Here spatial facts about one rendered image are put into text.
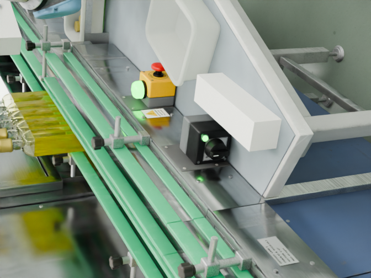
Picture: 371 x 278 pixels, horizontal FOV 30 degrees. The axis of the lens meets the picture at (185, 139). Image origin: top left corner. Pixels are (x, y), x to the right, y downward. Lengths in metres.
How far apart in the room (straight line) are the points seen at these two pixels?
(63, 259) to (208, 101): 0.53
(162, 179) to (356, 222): 0.40
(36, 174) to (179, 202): 0.66
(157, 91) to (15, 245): 0.50
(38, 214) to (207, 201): 0.61
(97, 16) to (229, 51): 0.73
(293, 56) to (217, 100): 0.88
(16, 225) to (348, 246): 0.85
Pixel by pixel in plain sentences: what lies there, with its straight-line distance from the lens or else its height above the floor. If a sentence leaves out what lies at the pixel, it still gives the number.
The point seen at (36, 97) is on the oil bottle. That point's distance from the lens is 2.02.
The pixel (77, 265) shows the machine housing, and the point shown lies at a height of 1.04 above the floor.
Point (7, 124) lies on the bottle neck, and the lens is 1.91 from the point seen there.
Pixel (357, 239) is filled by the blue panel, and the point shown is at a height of 0.63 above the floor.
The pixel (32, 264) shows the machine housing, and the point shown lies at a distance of 1.67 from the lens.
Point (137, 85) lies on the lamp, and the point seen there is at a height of 0.85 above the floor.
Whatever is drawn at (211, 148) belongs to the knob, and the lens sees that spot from 1.43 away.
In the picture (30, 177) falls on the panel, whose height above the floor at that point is 1.06.
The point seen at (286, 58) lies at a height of 0.24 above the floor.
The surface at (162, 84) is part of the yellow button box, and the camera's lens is 1.68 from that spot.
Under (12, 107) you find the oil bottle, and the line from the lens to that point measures 1.96.
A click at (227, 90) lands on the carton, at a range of 1.41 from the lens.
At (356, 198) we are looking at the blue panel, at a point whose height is 0.54.
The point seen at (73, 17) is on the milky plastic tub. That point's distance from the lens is 2.26.
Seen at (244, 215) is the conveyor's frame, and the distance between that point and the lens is 1.32.
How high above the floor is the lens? 1.47
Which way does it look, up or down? 25 degrees down
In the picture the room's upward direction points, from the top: 96 degrees counter-clockwise
